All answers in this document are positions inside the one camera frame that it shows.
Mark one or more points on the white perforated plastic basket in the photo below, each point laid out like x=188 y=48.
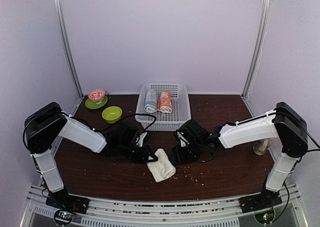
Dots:
x=165 y=122

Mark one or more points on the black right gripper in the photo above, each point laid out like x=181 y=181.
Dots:
x=178 y=157

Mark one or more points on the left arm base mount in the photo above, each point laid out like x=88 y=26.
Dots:
x=68 y=206

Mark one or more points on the rolled light blue towel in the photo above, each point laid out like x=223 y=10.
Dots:
x=151 y=101

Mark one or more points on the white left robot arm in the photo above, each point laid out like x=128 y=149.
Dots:
x=45 y=125

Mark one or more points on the red white patterned bowl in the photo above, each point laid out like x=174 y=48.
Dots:
x=97 y=95

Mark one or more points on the cream white towel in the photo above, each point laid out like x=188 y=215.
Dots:
x=162 y=169

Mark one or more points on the green plastic plate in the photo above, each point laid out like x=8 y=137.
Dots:
x=89 y=104

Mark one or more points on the aluminium frame post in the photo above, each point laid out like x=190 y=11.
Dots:
x=261 y=33
x=67 y=47

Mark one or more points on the cream patterned cup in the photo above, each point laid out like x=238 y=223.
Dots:
x=260 y=147

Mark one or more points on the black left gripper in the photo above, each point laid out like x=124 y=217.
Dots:
x=143 y=157

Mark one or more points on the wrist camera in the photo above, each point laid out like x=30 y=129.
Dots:
x=141 y=139
x=183 y=142

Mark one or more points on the left aluminium frame post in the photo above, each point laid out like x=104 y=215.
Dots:
x=67 y=47

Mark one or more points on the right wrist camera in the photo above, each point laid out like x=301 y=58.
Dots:
x=183 y=142

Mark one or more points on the green plastic bowl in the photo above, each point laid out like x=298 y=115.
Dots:
x=112 y=114

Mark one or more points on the orange bunny pattern towel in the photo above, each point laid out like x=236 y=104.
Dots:
x=164 y=104

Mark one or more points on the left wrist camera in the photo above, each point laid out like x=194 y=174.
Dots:
x=141 y=139

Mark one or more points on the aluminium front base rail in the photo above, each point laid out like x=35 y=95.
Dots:
x=217 y=212

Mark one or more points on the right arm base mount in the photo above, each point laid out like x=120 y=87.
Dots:
x=262 y=205

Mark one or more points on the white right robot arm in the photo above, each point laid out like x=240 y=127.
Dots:
x=281 y=123

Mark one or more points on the right aluminium frame post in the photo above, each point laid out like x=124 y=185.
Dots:
x=261 y=33

